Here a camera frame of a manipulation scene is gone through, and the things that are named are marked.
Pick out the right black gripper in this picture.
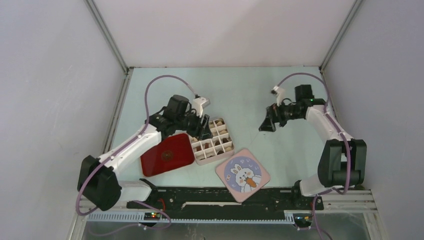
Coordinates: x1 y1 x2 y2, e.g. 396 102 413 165
259 99 303 132

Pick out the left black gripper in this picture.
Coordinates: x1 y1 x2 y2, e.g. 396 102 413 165
175 107 213 141

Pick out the white divided chocolate box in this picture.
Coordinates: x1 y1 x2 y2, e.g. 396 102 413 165
188 117 235 166

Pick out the red plastic tray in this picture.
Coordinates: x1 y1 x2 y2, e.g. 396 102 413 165
140 133 195 177

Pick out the silver metal box lid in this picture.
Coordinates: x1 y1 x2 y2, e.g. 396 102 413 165
215 148 271 203

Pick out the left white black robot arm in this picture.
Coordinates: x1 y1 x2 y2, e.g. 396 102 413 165
75 94 213 211

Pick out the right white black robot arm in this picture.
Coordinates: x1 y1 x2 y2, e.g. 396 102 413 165
258 84 367 209

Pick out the round foil wrapped chocolate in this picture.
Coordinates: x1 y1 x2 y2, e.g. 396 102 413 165
161 150 174 162

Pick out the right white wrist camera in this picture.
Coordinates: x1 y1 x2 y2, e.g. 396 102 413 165
270 85 286 106

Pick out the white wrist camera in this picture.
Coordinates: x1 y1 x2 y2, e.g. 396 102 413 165
191 96 210 117
270 85 286 106

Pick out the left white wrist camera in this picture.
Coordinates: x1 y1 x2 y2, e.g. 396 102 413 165
191 96 210 117

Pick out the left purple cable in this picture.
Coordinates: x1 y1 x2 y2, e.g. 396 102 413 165
75 75 200 237

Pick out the purple cable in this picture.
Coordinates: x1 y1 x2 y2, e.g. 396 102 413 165
276 72 352 240
75 75 200 237

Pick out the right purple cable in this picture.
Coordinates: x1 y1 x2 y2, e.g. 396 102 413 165
276 72 352 240

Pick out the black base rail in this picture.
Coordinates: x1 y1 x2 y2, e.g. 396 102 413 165
144 187 324 220

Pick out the grey cable duct strip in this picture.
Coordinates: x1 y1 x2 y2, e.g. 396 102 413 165
87 211 295 225

